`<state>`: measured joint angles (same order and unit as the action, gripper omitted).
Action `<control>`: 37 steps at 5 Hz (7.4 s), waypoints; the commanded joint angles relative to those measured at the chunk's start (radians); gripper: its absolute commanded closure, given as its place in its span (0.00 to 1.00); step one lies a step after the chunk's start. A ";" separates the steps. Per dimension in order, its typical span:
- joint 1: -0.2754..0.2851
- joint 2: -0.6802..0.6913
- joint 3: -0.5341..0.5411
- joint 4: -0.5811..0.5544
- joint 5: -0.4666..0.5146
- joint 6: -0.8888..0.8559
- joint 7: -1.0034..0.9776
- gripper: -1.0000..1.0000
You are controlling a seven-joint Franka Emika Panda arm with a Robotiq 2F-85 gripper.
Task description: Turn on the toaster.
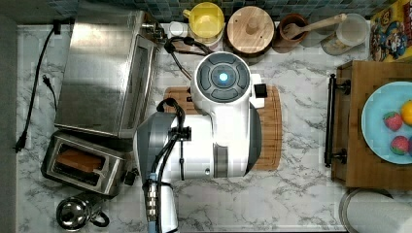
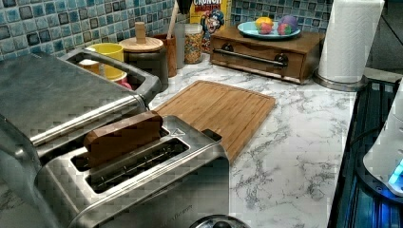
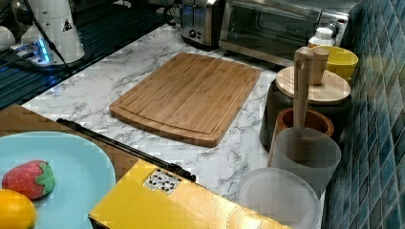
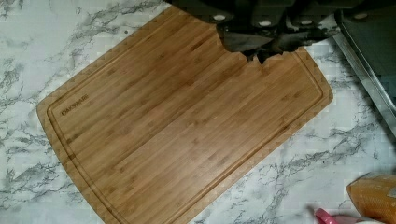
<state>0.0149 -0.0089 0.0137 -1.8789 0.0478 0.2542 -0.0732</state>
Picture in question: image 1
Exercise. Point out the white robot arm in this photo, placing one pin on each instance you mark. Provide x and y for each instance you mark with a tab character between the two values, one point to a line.
222	140

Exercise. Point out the silver toaster oven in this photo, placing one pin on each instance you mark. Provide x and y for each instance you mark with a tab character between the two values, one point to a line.
109	72

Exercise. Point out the silver two-slot toaster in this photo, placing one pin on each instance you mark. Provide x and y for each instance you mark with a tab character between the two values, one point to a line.
106	181

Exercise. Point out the bamboo cutting board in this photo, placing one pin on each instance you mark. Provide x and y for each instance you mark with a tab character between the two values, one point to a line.
270	118

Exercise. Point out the yellow mug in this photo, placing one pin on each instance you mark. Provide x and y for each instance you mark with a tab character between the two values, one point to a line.
206	22

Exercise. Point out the white bottle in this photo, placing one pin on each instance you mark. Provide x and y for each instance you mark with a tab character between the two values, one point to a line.
177	29

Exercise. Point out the dark jar with wooden lid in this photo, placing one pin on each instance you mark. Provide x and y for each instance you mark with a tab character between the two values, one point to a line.
250	31

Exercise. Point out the brown wooden utensil cup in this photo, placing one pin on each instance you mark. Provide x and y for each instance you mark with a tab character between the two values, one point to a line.
280	42

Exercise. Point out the brown toast slice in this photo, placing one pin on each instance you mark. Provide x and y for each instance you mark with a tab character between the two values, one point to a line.
81	160

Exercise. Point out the wooden serving tray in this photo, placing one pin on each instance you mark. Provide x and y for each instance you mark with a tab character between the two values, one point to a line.
351	160

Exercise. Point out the shiny steel cup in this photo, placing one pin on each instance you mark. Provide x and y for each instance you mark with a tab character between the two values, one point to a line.
75	212

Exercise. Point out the frosted plastic cup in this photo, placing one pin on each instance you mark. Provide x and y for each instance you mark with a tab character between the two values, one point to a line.
350	33

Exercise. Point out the light blue plate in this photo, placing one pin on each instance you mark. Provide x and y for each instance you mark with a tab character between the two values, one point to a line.
387	98

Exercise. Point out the round clear plastic lid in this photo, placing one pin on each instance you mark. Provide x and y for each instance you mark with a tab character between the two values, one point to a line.
374	211

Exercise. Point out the red toy strawberry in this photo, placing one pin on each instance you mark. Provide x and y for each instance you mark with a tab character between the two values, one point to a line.
393	120
400	145

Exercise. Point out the orange toy fruit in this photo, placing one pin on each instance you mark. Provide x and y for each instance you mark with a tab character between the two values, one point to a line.
406	112

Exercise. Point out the yellow cereal box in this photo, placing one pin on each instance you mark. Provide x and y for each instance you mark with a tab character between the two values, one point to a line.
390	37

